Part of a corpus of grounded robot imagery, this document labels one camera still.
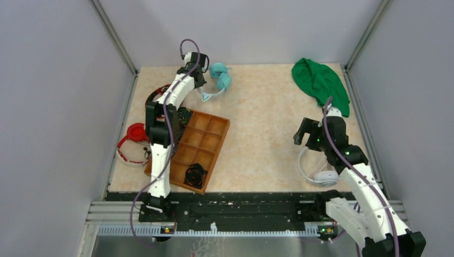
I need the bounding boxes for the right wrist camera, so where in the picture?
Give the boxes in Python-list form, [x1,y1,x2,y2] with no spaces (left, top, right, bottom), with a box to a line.
[326,106,343,118]

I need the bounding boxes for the wooden compartment tray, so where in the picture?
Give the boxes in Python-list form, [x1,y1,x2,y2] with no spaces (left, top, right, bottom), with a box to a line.
[146,110,230,195]

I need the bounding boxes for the red and black headphones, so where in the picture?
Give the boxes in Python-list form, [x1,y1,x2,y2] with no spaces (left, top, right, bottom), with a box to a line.
[145,84,171,108]

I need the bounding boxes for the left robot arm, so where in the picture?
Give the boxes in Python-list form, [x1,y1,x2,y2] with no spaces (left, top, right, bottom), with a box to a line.
[143,61,207,221]

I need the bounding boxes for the red and white headphones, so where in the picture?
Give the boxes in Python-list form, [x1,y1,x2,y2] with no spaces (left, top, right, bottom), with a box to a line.
[116,123,151,167]

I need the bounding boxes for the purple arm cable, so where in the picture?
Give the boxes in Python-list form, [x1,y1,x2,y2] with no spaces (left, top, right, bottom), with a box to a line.
[129,38,201,247]
[321,96,401,257]

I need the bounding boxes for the teal cat-ear headphones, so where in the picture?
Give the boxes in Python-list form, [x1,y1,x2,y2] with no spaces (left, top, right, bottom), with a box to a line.
[198,63,232,102]

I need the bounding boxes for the black yellow rolled item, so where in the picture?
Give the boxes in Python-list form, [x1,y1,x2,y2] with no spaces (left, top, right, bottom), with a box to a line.
[177,107,193,126]

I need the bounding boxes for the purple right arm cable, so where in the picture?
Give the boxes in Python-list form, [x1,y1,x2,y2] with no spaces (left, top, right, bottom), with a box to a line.
[321,96,401,257]

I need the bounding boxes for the green cloth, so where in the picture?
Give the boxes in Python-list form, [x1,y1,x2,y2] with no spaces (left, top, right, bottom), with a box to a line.
[291,58,350,117]

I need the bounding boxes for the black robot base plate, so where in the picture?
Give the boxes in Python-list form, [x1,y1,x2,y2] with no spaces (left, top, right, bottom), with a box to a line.
[106,191,355,233]

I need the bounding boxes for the black orange rolled item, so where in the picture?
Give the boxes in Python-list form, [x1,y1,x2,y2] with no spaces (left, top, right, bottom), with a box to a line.
[184,163,208,189]

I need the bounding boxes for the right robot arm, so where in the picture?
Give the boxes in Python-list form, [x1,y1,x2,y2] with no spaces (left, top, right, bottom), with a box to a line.
[293,116,426,256]

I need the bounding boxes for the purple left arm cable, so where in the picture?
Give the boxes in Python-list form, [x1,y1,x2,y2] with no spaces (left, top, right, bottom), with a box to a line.
[129,38,201,247]

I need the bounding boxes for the grey slotted cable duct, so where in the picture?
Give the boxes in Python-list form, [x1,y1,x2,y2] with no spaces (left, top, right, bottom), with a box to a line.
[97,222,337,238]

